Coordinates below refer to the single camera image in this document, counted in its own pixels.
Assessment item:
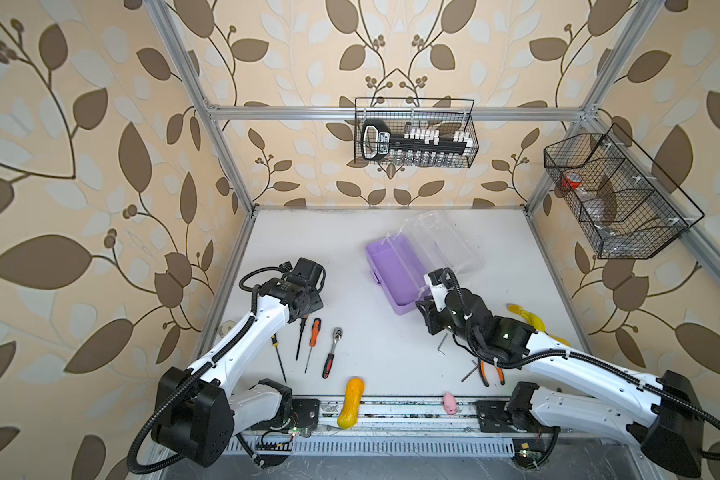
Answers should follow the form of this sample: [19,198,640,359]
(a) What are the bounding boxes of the black wire basket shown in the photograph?
[544,124,704,260]
[354,96,479,169]

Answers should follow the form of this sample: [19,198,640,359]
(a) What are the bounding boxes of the pink pig toy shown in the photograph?
[442,392,459,416]

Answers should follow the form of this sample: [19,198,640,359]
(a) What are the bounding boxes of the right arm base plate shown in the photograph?
[474,400,555,435]

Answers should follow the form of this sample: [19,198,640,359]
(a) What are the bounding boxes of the yellow black thin screwdriver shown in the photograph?
[271,334,288,384]

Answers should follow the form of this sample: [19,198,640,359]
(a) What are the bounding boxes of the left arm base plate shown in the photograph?
[248,397,320,431]

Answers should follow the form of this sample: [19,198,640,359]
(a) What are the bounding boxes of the upper grey hex key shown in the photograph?
[437,333,449,355]

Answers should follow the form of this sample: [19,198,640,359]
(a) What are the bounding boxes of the red black ratchet wrench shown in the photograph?
[322,327,343,379]

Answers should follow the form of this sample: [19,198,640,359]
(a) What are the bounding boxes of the right black wire basket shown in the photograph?
[544,124,704,260]

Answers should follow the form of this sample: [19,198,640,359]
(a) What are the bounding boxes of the purple clear plastic tool box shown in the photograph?
[365,211,484,315]

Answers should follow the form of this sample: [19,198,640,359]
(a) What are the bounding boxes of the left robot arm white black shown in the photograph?
[126,258,325,475]

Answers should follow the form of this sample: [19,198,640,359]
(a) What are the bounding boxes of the back black wire basket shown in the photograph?
[354,96,479,169]

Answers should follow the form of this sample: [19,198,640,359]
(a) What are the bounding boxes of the black socket set holder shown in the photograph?
[355,119,479,167]

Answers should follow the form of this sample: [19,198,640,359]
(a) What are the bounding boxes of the orange handle pliers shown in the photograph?
[478,359,506,387]

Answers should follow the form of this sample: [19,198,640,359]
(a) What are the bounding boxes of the yellow banana toy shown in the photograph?
[506,303,571,347]

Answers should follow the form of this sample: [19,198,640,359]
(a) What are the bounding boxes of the red capped clear bottle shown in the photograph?
[561,171,596,202]

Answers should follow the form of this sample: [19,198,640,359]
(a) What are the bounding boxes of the lower dark hex key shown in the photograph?
[460,360,479,383]

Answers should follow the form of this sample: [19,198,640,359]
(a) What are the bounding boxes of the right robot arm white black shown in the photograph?
[416,268,720,478]

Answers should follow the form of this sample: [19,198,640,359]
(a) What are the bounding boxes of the orange handle screwdriver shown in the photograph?
[304,318,322,373]

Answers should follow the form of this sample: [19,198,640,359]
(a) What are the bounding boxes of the yellow squash toy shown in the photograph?
[337,378,365,430]

